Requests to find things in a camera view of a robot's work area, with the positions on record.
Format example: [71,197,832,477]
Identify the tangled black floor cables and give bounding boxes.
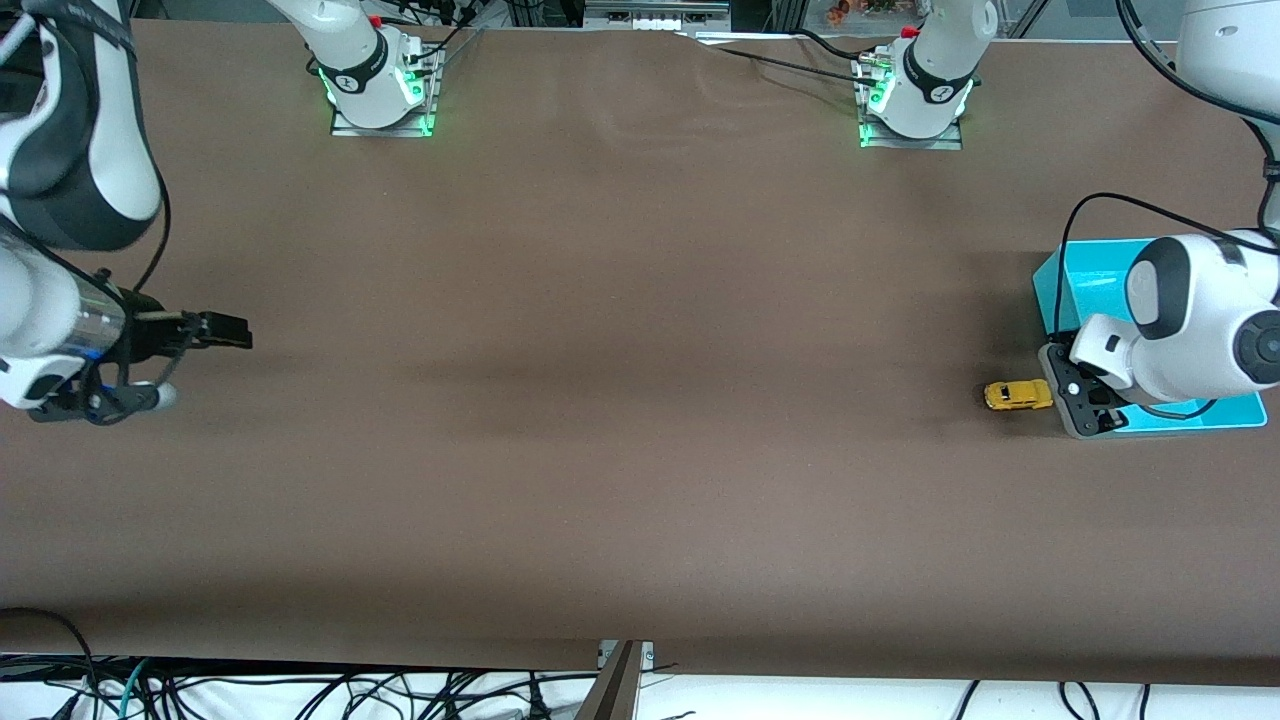
[140,668,601,720]

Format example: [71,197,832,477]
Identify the black looped floor cable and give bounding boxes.
[0,607,101,720]

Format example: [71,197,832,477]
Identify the grey background equipment rack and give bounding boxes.
[584,0,733,33]

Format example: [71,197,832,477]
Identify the black arm wrist cable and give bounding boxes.
[95,165,173,296]
[1052,193,1280,339]

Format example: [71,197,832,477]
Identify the turquoise plastic storage box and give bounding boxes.
[1032,240,1269,437]

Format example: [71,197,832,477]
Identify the black cable across table edge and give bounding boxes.
[690,28,886,83]

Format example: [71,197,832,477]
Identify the green floor cable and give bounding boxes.
[95,658,153,720]

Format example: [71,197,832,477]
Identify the metal table support beam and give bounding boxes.
[573,639,657,720]

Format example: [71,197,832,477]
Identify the black left arm upper cable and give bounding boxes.
[1115,0,1280,136]

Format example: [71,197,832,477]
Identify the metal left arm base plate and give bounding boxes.
[856,52,964,151]

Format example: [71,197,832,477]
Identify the yellow toy beetle car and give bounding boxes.
[984,379,1055,412]

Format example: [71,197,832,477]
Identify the black left arm wrist cable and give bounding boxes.
[1052,193,1280,339]

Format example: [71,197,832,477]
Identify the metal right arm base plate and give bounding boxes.
[330,42,443,139]

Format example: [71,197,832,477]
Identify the black right arm wrist cable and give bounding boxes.
[95,165,173,296]

